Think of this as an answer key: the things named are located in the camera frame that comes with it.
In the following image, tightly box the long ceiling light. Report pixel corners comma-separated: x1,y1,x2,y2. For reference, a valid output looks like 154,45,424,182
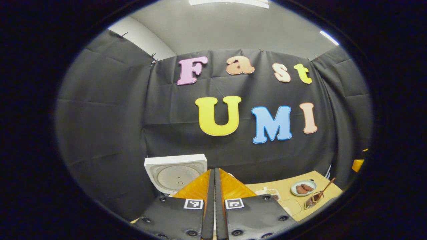
188,0,269,9

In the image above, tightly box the brown wooden spoon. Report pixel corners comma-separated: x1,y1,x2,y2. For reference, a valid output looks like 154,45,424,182
314,178,336,200

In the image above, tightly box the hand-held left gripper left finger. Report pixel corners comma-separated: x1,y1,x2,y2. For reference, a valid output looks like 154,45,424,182
132,169,215,240

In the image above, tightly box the black backdrop cloth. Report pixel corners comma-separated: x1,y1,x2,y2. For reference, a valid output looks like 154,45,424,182
55,29,372,220

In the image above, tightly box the white rice cooker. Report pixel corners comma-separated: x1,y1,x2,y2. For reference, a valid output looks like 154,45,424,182
144,154,208,195

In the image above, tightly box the small ceiling light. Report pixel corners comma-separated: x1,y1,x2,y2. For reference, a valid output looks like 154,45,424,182
320,30,339,46

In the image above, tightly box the white divided grain dish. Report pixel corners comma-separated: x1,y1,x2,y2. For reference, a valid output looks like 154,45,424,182
255,187,281,201

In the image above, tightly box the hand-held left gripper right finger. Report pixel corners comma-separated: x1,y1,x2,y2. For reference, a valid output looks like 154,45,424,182
215,168,297,240

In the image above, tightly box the pale green plate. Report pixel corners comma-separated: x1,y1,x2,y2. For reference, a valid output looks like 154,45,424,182
291,180,317,197

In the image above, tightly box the clear plastic container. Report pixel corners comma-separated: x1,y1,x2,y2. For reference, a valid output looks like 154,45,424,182
280,198,302,217

